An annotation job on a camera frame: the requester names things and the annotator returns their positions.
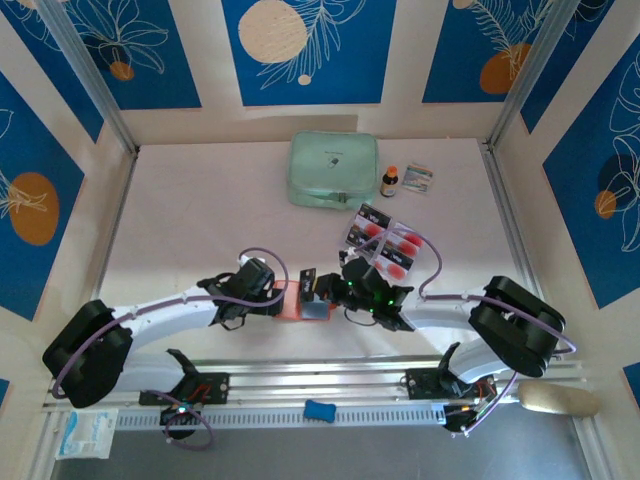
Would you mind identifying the blue bone-shaped sponge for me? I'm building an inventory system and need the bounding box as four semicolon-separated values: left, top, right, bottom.
303;399;338;423

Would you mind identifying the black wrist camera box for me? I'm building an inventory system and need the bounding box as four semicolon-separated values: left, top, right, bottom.
234;258;277;297
341;256;383;297

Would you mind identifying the long aluminium mounting rail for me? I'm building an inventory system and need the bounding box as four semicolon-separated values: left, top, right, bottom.
42;355;586;408

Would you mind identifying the black controller board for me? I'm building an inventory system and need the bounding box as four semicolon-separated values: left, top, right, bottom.
158;403;203;428
442;403;484;435

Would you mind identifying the blue floral wall panel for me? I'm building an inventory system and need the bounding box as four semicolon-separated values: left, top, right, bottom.
0;71;87;322
519;0;640;135
64;0;203;112
221;0;398;108
542;46;640;310
0;0;105;145
421;0;569;105

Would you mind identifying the orange card holder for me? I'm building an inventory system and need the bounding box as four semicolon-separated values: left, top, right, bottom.
269;279;339;323

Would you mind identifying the mint green zip pouch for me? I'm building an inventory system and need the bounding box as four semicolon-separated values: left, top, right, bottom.
285;130;379;209

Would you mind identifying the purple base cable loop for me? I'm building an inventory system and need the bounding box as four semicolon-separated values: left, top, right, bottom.
449;370;521;439
149;392;218;453

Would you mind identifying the beige oval object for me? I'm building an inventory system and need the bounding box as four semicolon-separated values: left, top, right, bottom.
516;381;602;419

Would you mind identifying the white blue gauze packet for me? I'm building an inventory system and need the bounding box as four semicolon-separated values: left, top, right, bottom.
54;407;120;461

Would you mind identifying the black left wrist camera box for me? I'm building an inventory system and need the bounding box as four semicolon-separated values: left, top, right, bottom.
234;258;277;297

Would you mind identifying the aluminium frame post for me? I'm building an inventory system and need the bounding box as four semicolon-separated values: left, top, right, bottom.
491;0;585;147
37;0;140;155

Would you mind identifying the slotted grey cable duct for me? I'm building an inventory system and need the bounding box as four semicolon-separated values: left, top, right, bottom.
113;405;451;431

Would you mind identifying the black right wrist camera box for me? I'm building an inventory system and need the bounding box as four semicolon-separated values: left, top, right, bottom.
341;256;383;297

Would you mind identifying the aluminium table side rail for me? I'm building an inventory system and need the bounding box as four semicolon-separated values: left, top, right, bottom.
480;141;546;306
79;147;140;359

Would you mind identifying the white green bandage packet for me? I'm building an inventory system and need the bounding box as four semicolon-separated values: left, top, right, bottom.
401;161;436;198

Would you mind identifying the brown bottle orange cap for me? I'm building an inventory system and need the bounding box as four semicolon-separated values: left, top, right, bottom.
379;165;400;199

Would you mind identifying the white red card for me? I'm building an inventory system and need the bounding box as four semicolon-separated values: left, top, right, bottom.
298;268;320;305

